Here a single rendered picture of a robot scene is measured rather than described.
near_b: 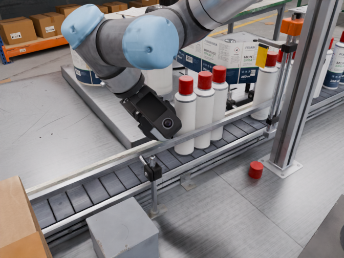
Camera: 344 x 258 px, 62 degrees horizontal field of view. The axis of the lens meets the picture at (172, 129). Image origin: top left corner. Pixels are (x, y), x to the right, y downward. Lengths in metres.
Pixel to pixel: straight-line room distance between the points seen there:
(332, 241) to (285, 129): 0.28
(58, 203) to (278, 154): 0.55
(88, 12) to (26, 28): 3.85
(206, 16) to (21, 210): 0.37
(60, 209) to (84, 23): 0.37
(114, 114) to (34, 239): 0.66
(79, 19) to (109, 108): 0.50
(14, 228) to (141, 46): 0.26
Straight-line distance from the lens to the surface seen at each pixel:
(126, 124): 0.87
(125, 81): 0.54
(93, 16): 0.49
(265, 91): 0.86
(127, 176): 0.69
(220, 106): 0.73
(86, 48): 0.50
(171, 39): 0.44
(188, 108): 0.66
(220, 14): 0.48
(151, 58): 0.41
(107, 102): 0.99
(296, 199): 0.76
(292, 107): 0.74
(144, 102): 0.57
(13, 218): 0.33
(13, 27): 4.29
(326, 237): 0.63
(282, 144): 0.79
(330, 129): 1.05
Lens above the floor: 1.35
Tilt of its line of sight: 34 degrees down
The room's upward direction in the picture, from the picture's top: straight up
